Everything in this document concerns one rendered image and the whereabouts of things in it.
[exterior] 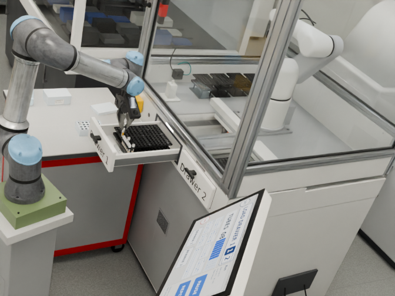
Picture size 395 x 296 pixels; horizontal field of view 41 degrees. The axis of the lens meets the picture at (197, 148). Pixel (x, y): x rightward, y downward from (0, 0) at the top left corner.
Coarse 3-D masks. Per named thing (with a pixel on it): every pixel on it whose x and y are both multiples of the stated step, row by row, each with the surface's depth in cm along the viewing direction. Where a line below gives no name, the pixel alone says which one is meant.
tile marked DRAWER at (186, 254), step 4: (188, 248) 172; (192, 248) 170; (184, 252) 171; (188, 252) 169; (184, 256) 169; (188, 256) 167; (180, 260) 168; (184, 260) 166; (180, 264) 165; (184, 264) 163
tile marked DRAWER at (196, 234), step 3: (201, 228) 179; (195, 231) 180; (198, 231) 179; (201, 231) 177; (192, 234) 180; (195, 234) 178; (198, 234) 177; (192, 237) 178; (195, 237) 176; (198, 237) 175; (189, 240) 177; (192, 240) 175; (195, 240) 174; (189, 243) 175; (192, 243) 173; (195, 243) 172; (186, 246) 174
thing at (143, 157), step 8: (104, 128) 245; (112, 128) 247; (160, 128) 259; (112, 136) 249; (168, 136) 253; (112, 144) 243; (176, 144) 247; (136, 152) 232; (144, 152) 233; (152, 152) 235; (160, 152) 237; (168, 152) 239; (176, 152) 242; (120, 160) 228; (128, 160) 230; (136, 160) 233; (144, 160) 235; (152, 160) 237; (160, 160) 240; (168, 160) 242
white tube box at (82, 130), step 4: (84, 120) 262; (88, 120) 263; (76, 124) 258; (84, 124) 260; (88, 124) 261; (100, 124) 263; (76, 128) 259; (80, 128) 256; (84, 128) 256; (88, 128) 257; (80, 132) 255; (84, 132) 256
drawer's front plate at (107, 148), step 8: (96, 120) 239; (96, 128) 236; (88, 136) 246; (104, 136) 230; (96, 144) 237; (104, 144) 229; (104, 152) 230; (112, 152) 222; (104, 160) 231; (112, 160) 224; (112, 168) 226
